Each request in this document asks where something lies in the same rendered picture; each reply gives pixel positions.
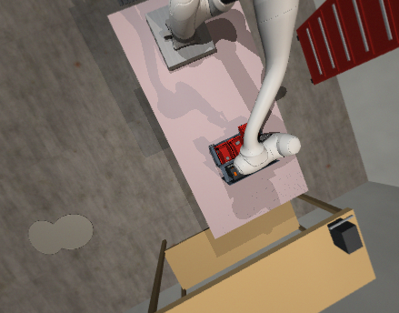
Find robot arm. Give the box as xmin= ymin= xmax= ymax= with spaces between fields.
xmin=163 ymin=0 xmax=301 ymax=175

